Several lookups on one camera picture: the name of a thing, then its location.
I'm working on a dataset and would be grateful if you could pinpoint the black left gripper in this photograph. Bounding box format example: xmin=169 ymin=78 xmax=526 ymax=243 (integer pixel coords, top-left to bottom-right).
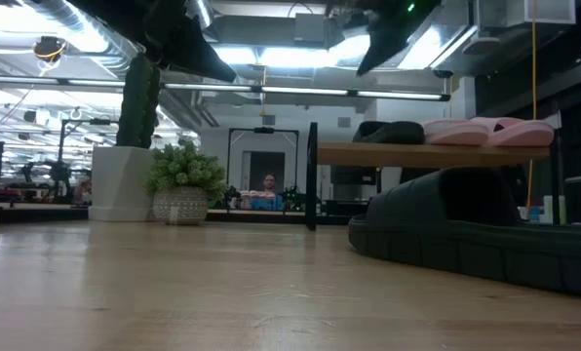
xmin=68 ymin=0 xmax=237 ymax=84

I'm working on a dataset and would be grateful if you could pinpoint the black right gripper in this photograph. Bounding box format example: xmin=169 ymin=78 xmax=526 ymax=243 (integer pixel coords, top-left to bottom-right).
xmin=356 ymin=0 xmax=444 ymax=77

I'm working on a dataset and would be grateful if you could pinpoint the black slide sandal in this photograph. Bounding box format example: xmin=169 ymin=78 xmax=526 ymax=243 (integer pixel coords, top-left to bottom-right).
xmin=352 ymin=120 xmax=426 ymax=145
xmin=347 ymin=167 xmax=581 ymax=299

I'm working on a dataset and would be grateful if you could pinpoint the pink slide sandal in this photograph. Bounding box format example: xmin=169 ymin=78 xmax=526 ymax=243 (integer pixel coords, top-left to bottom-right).
xmin=422 ymin=118 xmax=490 ymax=147
xmin=469 ymin=116 xmax=556 ymax=148

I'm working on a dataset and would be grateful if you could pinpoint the grey ceiling box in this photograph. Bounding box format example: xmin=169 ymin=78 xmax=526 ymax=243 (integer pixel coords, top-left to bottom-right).
xmin=293 ymin=13 xmax=329 ymax=44

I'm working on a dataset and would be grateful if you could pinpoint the small green succulent plant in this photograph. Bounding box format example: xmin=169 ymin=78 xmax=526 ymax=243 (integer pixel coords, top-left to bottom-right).
xmin=145 ymin=140 xmax=228 ymax=196

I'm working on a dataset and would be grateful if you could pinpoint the person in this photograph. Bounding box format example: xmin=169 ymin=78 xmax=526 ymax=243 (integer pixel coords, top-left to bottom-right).
xmin=73 ymin=179 xmax=94 ymax=206
xmin=239 ymin=173 xmax=287 ymax=212

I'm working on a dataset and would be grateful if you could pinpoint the patterned grey round pot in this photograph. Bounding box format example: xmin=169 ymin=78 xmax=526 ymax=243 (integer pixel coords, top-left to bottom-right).
xmin=152 ymin=186 xmax=210 ymax=226

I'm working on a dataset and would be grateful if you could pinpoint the white and green bottle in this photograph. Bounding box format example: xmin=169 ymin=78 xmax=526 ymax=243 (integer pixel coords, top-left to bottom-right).
xmin=542 ymin=194 xmax=567 ymax=225

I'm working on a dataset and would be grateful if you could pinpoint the black background rig frame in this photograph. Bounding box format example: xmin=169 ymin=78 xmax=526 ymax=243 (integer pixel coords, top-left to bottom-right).
xmin=226 ymin=126 xmax=301 ymax=212

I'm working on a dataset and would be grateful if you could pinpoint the wooden shelf with black frame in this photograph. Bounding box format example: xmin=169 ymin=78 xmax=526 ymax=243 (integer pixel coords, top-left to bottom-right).
xmin=304 ymin=121 xmax=562 ymax=232

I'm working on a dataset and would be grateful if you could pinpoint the hanging yellow cord reel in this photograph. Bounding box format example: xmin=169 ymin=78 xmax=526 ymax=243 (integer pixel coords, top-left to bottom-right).
xmin=31 ymin=35 xmax=68 ymax=64

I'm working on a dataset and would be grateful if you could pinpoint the yellow cable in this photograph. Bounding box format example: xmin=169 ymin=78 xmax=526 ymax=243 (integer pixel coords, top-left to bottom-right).
xmin=526 ymin=0 xmax=539 ymax=211

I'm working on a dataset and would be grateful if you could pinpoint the black aluminium table frame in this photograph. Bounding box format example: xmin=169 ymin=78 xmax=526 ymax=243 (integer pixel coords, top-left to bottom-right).
xmin=0 ymin=202 xmax=350 ymax=228

